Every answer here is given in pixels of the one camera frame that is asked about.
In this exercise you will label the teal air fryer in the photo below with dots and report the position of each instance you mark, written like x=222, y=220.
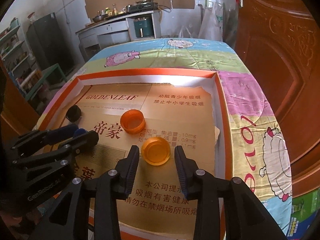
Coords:
x=143, y=27

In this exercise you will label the light orange bottle cap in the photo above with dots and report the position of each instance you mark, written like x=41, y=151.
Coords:
x=156, y=151

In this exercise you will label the white kitchen counter cabinet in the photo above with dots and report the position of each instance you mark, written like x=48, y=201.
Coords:
x=116, y=31

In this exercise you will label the black bottle cap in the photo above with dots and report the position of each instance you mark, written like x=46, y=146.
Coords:
x=73, y=114

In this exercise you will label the green beer carton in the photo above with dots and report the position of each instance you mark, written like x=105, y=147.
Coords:
x=304, y=210

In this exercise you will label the dark orange bottle cap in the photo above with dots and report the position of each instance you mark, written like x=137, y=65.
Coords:
x=132, y=121

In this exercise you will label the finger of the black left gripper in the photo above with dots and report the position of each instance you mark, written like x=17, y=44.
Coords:
x=67, y=144
x=33, y=141

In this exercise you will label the orange white cardboard tray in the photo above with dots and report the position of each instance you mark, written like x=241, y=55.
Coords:
x=186, y=107

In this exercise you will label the storage shelf rack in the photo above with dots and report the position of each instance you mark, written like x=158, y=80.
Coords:
x=19, y=63

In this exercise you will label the black gas stove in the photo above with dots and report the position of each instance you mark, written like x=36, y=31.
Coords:
x=144, y=5

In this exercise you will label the brown wooden door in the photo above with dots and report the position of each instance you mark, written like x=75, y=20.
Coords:
x=278, y=41

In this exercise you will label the white plastic bag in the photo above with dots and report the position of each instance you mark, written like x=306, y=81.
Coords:
x=211, y=24

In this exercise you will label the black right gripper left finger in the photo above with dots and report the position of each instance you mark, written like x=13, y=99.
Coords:
x=69, y=216

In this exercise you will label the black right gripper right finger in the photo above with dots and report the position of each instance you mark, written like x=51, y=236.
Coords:
x=245, y=215

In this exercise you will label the colourful cartoon sheep tablecloth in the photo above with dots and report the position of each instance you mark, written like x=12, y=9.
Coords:
x=259, y=152

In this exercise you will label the black refrigerator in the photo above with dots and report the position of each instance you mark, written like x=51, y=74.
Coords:
x=48, y=44

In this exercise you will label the metal wok pan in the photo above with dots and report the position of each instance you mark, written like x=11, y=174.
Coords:
x=100, y=18

